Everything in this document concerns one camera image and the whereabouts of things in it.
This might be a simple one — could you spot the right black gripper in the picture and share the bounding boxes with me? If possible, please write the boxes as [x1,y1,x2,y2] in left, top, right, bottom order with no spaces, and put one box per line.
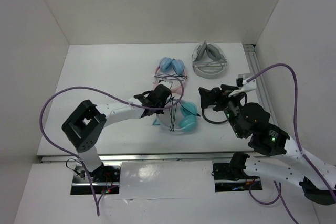
[196,83,244,137]

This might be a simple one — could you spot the black headphone audio cable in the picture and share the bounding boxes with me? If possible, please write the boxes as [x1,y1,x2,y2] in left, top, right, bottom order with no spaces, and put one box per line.
[167,97,202,132]

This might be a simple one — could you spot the teal cat-ear headphones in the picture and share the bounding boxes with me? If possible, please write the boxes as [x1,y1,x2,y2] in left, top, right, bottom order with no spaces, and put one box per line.
[152,100,200,134]

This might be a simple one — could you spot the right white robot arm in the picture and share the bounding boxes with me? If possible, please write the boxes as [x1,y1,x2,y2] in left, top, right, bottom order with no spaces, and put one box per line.
[198,84,335,206]

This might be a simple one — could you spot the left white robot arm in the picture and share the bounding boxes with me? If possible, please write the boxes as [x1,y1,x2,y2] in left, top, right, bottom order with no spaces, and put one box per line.
[61,84,172,182]

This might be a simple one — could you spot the black headphones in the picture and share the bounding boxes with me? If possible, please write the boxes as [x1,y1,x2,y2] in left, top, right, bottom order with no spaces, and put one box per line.
[201,92,249,124]

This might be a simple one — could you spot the pink blue cat-ear headphones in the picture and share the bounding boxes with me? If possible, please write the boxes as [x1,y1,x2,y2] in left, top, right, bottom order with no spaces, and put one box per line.
[153,57,188,96]

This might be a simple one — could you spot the grey white headphones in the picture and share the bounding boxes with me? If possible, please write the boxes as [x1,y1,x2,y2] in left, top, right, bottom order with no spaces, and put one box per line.
[192,41,227,79]

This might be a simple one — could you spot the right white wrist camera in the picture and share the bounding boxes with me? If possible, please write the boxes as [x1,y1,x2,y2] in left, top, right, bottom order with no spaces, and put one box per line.
[228,73,257,97]

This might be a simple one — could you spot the aluminium side rail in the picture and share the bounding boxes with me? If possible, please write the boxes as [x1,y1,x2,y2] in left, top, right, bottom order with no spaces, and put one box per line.
[243,44,278,125]

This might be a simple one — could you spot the aluminium front rail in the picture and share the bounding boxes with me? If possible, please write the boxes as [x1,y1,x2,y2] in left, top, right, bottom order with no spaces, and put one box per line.
[41,152,263,163]

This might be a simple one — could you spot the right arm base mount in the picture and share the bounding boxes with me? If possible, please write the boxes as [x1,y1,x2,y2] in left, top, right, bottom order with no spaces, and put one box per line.
[211,152,263,193]

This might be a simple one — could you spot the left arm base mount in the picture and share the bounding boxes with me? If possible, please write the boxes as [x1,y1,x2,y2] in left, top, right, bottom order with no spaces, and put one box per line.
[65,158,121,195]

